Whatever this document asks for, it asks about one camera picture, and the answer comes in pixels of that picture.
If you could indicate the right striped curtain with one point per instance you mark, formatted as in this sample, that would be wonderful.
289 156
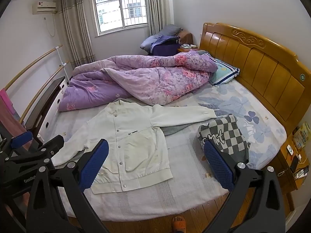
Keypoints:
158 15

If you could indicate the yellow green packet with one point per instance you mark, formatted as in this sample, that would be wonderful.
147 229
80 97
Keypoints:
301 135

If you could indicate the black phone on nightstand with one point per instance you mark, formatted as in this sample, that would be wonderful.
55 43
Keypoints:
294 164

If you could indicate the window with bars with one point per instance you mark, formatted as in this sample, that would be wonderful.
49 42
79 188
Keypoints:
115 15

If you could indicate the grey hoodie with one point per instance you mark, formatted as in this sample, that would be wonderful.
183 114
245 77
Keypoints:
174 129

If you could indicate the far wooden nightstand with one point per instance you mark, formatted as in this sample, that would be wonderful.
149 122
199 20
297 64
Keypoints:
186 42

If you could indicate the dark dresser with white drawers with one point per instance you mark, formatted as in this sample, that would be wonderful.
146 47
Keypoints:
45 110

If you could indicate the pile of blue-grey bedding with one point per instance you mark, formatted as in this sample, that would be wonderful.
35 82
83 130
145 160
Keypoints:
164 43

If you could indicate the wooden clothes rail rack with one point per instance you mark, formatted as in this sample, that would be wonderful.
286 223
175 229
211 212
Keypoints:
24 72

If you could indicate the wooden headboard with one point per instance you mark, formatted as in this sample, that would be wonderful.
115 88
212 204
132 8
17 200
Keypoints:
271 72

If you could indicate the white button jacket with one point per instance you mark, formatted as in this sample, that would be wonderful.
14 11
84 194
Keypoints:
138 153

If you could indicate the striped curtain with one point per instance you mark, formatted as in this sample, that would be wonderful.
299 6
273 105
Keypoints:
74 31
158 15

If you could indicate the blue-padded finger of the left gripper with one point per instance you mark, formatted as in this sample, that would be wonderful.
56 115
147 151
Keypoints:
48 144
15 145

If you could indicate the wooden nightstand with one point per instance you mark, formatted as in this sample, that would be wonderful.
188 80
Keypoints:
186 42
281 164

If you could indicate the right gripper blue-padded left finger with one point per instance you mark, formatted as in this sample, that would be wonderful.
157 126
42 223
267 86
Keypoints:
46 213

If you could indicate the striped light blue pillow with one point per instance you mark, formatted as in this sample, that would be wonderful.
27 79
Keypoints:
225 72

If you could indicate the checkered folded garment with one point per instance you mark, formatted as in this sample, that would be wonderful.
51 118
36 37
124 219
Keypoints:
227 137

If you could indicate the orange slipper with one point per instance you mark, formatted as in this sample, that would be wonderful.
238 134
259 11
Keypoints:
179 225

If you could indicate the left striped curtain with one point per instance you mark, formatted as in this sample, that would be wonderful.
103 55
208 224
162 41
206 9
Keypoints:
74 31

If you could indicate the wooden right nightstand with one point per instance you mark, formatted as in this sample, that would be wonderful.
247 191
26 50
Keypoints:
281 164

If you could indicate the purple floral quilt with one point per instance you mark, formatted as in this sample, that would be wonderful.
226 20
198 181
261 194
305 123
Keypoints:
150 79

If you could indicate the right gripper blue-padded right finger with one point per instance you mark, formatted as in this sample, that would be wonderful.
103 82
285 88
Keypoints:
266 211

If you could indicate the pink hanging cloth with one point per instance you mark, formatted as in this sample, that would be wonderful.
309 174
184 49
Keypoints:
9 116

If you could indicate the wall air conditioner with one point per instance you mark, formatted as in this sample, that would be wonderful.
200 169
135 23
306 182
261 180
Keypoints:
44 7

